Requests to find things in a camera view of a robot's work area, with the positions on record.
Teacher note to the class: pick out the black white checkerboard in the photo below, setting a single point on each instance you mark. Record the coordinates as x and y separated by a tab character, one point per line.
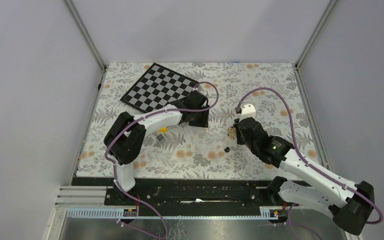
157	87

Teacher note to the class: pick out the aluminium frame post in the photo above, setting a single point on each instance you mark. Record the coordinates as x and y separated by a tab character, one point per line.
78	21
314	35

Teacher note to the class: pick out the floral patterned table mat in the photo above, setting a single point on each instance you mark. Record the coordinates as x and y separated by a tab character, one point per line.
190	152

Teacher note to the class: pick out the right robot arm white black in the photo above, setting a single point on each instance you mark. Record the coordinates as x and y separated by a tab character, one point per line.
346	202

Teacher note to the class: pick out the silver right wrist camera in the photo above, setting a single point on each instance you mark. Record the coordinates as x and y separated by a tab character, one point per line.
248	111

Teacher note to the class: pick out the small grey square tile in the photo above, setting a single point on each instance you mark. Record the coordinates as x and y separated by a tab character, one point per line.
160	138

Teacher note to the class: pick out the beige earbud charging case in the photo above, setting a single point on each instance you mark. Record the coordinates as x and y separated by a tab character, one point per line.
231	132

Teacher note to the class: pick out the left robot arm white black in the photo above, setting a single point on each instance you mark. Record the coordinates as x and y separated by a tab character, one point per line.
126	136

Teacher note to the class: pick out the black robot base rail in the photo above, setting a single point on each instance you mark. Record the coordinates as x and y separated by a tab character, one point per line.
163	193

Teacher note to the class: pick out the right aluminium frame post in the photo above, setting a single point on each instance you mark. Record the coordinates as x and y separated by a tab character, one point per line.
314	35

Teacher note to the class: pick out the white slotted cable duct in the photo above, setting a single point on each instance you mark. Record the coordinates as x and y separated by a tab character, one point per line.
173	213

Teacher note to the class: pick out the left aluminium frame post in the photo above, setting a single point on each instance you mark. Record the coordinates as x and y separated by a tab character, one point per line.
78	21

